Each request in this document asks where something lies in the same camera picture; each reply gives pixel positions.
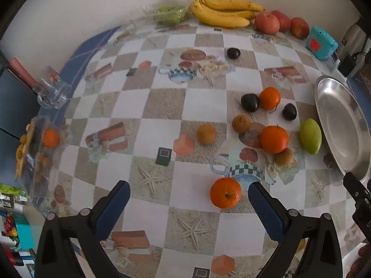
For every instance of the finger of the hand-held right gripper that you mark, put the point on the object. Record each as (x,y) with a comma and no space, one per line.
(359,192)

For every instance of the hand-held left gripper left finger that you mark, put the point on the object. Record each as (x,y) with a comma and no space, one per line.
(116,205)

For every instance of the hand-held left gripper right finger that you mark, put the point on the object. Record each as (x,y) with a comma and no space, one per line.
(263,208)

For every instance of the orange mandarin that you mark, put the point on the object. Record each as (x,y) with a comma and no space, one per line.
(274,139)
(225,192)
(51,138)
(269,98)

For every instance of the brown sapodilla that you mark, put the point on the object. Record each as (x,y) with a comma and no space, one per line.
(207,134)
(241,123)
(283,157)

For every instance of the round metal plate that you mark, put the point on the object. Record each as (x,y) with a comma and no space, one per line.
(339,121)

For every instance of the green mango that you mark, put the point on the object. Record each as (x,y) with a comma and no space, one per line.
(310,136)

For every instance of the dark purple plum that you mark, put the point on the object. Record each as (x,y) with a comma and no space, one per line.
(233,53)
(250,102)
(289,111)

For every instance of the clear plastic container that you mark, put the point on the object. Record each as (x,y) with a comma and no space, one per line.
(37,162)

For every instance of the checkered printed tablecloth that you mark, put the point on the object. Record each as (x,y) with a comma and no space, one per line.
(162,107)

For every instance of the black power adapter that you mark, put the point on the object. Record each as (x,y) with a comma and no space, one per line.
(347,63)

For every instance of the clear glass cup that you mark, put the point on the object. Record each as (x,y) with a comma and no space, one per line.
(52,91)

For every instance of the teal plastic box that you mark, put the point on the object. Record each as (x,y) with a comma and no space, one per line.
(321,43)

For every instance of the steel thermos jug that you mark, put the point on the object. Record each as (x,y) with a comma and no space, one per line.
(352,36)

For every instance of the red apple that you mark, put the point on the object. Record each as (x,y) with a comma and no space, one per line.
(284,20)
(299,28)
(267,23)

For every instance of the yellow banana bunch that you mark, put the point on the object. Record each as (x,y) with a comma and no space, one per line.
(220,17)

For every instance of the clear bag of green pears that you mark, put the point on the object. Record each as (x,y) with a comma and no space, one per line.
(169,16)

